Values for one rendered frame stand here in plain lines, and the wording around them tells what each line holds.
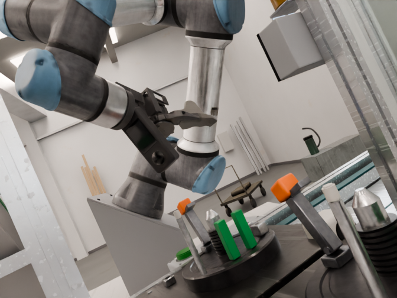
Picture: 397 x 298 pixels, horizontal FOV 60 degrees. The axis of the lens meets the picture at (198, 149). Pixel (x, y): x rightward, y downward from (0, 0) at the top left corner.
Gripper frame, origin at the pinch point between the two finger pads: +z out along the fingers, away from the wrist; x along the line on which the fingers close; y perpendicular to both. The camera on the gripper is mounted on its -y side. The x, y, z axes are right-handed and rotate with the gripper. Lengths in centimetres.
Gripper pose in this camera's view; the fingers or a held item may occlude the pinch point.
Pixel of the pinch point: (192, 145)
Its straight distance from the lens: 72.0
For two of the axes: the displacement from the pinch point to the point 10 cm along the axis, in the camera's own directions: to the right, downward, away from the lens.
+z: 6.1, 2.2, 7.6
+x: -7.1, 5.8, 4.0
